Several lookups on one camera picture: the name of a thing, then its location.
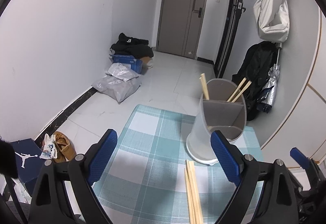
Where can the black clothes pile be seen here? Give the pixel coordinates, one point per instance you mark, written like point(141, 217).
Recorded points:
point(138, 48)

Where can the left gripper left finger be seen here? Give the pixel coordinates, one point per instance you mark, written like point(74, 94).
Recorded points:
point(50, 203)

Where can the black hanging jacket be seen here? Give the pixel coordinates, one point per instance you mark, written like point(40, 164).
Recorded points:
point(255, 68)

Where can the grey plastic parcel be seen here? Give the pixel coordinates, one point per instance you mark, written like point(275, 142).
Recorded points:
point(120, 71)
point(117, 89)

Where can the tan suede shoe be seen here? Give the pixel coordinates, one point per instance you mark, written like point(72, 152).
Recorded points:
point(65, 149)

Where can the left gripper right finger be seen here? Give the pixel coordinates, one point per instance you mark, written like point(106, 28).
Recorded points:
point(277, 202)

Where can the chopstick in holder left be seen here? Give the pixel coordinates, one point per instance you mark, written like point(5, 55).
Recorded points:
point(204, 86)

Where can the white shoulder bag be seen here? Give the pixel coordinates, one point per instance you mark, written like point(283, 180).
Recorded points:
point(272, 26)

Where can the chopstick in holder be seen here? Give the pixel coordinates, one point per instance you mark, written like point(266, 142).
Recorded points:
point(241, 91)
point(237, 89)
point(204, 86)

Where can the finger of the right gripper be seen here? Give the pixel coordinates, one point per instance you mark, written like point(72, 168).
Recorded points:
point(301, 156)

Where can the blue cardboard box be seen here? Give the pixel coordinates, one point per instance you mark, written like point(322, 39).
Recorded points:
point(135, 64)

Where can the silver folded umbrella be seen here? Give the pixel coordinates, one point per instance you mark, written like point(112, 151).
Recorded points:
point(268, 93)

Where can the grey entrance door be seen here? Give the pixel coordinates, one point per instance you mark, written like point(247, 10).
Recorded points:
point(179, 28)

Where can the white utensil holder cup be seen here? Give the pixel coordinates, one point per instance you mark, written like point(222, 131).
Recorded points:
point(217, 113)

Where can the upper grey plastic parcel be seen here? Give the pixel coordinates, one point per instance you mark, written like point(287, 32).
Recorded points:
point(120, 71)

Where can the navy jordan shoe box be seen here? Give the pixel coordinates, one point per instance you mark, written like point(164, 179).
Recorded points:
point(28, 162)

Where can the black side door frame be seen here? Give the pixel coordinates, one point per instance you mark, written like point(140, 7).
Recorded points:
point(235, 10)

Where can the lower grey plastic parcel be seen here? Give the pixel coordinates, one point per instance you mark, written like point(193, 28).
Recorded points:
point(117, 89)

